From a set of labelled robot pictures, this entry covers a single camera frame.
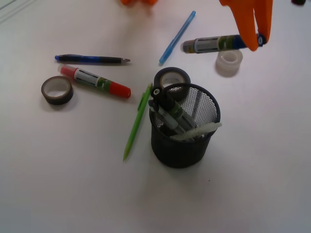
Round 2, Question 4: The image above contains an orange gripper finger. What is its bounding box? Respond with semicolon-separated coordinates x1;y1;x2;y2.
220;0;258;51
253;0;273;42

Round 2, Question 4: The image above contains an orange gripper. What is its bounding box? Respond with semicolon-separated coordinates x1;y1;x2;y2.
121;0;157;5

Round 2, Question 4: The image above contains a blue cap marker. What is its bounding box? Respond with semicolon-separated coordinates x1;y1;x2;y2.
180;33;266;54

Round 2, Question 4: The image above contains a red cap marker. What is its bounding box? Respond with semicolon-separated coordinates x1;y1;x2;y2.
58;64;131;99

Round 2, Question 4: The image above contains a black cap marker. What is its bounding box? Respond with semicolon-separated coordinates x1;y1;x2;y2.
151;87;197;131

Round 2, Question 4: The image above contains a light blue pen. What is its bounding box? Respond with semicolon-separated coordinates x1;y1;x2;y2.
159;11;196;66

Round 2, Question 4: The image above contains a black mesh pen holder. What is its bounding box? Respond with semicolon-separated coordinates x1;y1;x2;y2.
149;83;221;168

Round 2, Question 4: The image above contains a white speckled pen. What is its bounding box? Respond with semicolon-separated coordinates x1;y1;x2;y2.
170;122;222;141

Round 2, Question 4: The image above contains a clear tape roll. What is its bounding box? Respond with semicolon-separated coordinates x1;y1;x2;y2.
215;50;243;77

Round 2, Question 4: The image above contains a dark blue mechanical pencil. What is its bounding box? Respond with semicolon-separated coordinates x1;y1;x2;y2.
54;54;131;64

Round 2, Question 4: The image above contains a black tape roll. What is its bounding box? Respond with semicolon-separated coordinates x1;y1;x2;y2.
154;67;191;101

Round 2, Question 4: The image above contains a green mechanical pencil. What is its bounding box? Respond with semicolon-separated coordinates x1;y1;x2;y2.
123;83;153;161

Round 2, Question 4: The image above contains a brown tape roll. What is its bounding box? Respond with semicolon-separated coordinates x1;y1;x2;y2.
41;76;74;105

